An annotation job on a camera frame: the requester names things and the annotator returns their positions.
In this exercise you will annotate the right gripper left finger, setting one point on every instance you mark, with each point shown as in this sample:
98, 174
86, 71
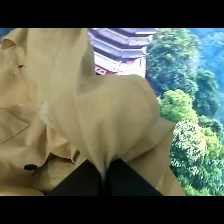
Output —
83, 181

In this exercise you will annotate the tan long-sleeved shirt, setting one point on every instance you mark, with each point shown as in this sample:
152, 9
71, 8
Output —
100, 116

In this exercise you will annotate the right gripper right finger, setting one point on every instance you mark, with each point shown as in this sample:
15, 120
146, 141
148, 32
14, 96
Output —
128, 181

